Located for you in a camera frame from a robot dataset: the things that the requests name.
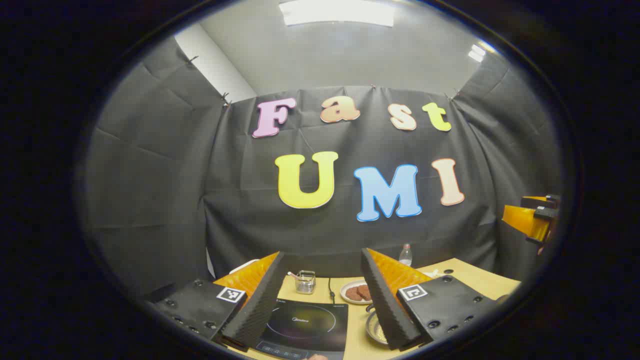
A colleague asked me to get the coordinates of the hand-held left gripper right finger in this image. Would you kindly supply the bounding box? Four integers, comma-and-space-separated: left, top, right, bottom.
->
361, 247, 501, 351

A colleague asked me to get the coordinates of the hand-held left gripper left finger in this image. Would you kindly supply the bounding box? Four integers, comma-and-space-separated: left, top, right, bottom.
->
152, 251, 286, 351

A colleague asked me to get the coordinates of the steel pot with black handle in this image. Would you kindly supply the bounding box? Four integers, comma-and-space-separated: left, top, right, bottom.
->
365, 302, 391, 346

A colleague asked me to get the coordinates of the black induction cooktop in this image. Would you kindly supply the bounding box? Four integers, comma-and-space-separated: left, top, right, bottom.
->
255, 298, 349, 360

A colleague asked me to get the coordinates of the round beige plate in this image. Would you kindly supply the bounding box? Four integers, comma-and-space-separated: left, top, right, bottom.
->
340, 280, 374, 305

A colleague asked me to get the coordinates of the black backdrop cloth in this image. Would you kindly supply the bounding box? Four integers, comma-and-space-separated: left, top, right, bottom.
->
82, 35, 563, 301

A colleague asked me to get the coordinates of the long ceiling light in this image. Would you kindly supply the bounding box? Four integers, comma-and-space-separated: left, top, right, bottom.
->
279, 0, 396, 27

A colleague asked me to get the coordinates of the wire mesh basket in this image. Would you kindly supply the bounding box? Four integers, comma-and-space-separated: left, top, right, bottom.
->
294, 270, 317, 295

